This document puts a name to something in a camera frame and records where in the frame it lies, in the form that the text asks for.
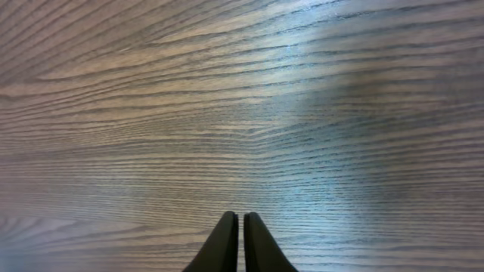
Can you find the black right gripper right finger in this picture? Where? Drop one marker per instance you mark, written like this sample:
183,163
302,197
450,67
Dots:
262,253

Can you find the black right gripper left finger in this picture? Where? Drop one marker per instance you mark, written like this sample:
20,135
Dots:
219,252

